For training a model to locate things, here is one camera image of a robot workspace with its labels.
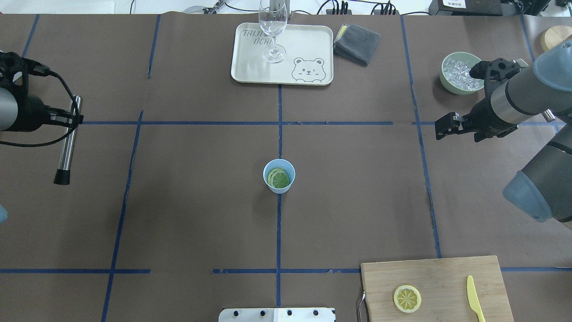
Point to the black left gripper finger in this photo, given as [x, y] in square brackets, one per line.
[66, 119]

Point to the grey folded cloth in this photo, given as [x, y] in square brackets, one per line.
[356, 43]

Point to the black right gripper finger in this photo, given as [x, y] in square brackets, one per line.
[451, 123]

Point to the clear wine glass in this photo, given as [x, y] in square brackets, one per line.
[273, 19]

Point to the bamboo cutting board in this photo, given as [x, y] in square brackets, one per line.
[442, 284]

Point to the green bowl of ice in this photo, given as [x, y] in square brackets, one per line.
[455, 73]

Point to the steel muddler black tip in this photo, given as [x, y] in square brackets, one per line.
[62, 176]

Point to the black box with label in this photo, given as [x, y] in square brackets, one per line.
[465, 8]

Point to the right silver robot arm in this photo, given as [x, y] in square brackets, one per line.
[520, 96]

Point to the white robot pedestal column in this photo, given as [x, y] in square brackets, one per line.
[296, 314]

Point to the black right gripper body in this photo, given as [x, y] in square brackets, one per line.
[481, 117]

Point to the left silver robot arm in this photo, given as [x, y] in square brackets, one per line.
[9, 110]

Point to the wooden cup tree stand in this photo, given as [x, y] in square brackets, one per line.
[555, 35]

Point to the yellow plastic knife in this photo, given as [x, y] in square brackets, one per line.
[473, 300]

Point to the light blue plastic cup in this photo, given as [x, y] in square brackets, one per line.
[284, 164]

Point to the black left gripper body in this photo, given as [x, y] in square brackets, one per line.
[32, 113]

